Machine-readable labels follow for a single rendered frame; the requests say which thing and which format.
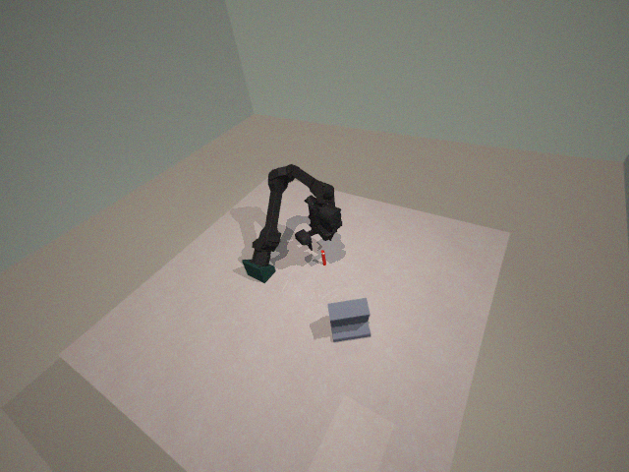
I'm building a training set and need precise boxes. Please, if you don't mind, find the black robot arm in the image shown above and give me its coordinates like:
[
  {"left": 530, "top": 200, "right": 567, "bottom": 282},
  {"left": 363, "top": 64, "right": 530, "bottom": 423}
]
[{"left": 250, "top": 164, "right": 341, "bottom": 266}]

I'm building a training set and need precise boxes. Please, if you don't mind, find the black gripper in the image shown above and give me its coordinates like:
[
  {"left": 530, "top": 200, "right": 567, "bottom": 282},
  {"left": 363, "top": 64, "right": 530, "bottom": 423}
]
[{"left": 295, "top": 215, "right": 342, "bottom": 251}]

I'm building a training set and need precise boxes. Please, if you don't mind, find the dark grey square panel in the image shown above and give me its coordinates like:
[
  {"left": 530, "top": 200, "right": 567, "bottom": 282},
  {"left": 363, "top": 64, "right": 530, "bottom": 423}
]
[{"left": 327, "top": 298, "right": 371, "bottom": 342}]

